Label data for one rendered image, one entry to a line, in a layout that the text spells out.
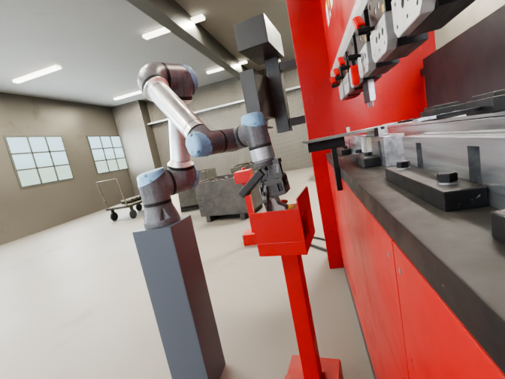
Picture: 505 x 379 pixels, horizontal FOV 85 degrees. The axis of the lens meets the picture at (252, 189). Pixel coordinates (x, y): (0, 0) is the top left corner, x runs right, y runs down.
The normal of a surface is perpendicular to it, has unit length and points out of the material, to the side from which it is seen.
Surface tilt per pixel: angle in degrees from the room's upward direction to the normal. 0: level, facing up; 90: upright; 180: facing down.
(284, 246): 90
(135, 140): 90
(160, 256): 90
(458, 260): 0
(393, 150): 90
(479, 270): 0
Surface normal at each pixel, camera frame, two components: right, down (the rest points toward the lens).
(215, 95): -0.22, 0.19
